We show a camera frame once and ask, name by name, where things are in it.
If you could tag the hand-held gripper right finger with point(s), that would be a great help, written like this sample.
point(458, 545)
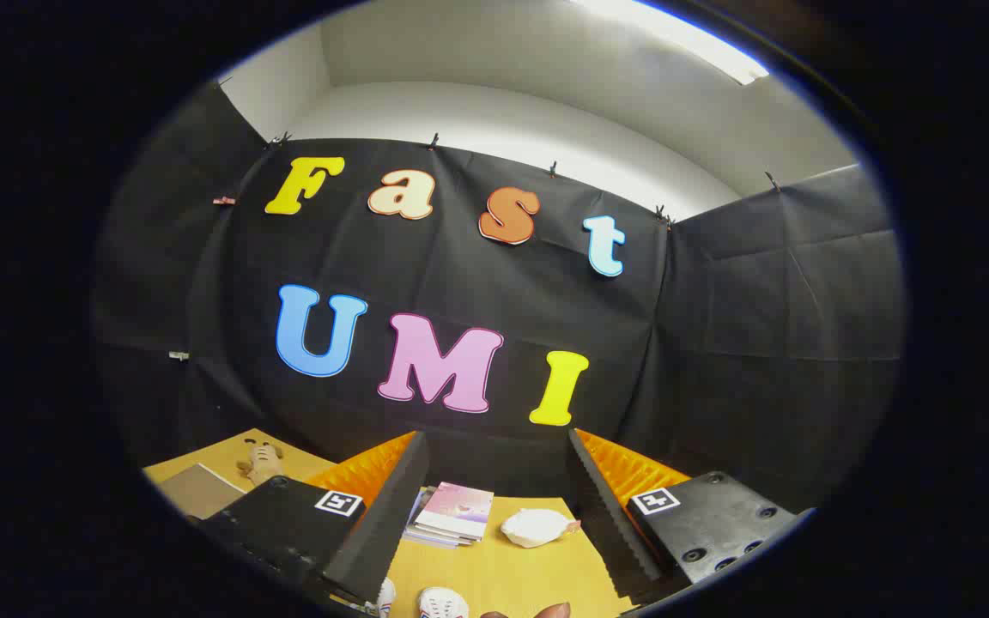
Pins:
point(602, 515)

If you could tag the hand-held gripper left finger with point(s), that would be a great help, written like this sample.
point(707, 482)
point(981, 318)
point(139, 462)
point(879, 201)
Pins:
point(391, 506)

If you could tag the white canvas shoe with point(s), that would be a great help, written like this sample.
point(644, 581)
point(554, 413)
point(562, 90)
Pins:
point(443, 603)
point(385, 598)

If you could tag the cream fabric storage box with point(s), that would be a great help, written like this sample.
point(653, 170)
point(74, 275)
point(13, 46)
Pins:
point(198, 491)

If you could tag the white plush toy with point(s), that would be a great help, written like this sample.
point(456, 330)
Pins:
point(536, 526)

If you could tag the pink cover book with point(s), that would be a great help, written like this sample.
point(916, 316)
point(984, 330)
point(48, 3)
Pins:
point(458, 510)

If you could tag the beige striped plush toy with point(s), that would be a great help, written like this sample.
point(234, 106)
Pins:
point(261, 462)

